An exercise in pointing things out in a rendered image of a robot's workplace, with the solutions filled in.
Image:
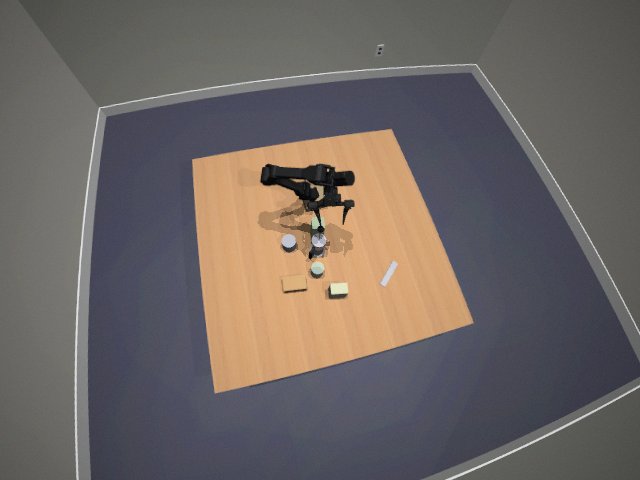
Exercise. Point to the glass coffee press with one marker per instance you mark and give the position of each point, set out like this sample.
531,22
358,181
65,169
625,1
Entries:
317,248

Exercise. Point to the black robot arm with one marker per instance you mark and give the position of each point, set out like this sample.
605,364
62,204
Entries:
316,174

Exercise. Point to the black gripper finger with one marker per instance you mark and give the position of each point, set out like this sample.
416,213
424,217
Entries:
317,214
345,211

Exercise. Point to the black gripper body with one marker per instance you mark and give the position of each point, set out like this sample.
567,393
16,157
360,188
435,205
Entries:
345,203

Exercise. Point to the grey cylinder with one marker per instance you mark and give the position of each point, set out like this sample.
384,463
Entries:
289,243

